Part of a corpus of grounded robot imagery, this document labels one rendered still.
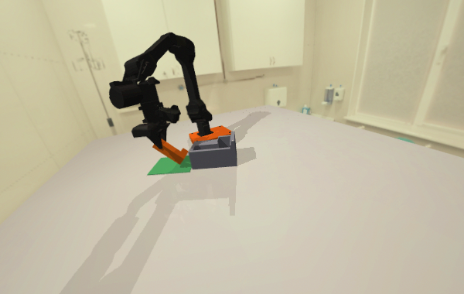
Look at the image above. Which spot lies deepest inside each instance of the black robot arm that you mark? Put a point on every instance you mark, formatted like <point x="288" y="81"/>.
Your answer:
<point x="129" y="92"/>

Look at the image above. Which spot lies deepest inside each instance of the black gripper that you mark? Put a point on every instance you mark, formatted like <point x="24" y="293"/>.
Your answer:
<point x="154" y="131"/>

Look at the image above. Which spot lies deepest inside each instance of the orange l-shaped part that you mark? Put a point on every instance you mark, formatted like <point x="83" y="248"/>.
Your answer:
<point x="171" y="152"/>

